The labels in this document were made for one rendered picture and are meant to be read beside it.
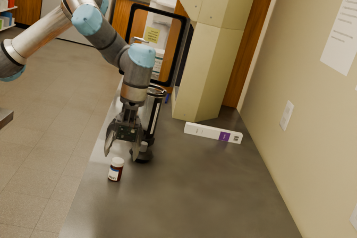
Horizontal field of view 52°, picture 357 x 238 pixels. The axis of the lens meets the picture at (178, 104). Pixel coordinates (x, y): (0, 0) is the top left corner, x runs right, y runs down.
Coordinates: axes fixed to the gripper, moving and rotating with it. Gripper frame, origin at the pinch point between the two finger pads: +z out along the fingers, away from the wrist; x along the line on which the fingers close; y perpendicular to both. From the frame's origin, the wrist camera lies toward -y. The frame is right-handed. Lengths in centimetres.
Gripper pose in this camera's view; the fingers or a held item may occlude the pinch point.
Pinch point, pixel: (120, 154)
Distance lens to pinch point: 116.4
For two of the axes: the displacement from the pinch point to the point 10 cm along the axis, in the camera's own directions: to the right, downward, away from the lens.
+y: 0.8, 3.5, -9.3
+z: -2.4, 9.1, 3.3
